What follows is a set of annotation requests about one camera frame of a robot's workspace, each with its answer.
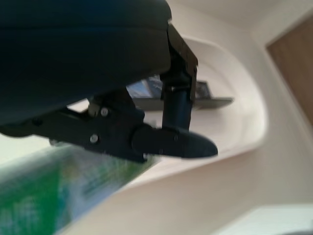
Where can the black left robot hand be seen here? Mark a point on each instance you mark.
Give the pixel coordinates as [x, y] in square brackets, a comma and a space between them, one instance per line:
[73, 49]

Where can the green toothpaste box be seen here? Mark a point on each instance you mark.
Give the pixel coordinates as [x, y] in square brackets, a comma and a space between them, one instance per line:
[36, 195]

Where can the dark flat packet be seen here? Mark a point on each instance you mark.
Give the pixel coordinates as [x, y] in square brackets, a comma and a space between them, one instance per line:
[215, 101]

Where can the brown wooden door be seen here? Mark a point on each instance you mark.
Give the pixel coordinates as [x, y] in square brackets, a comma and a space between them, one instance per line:
[293, 68]

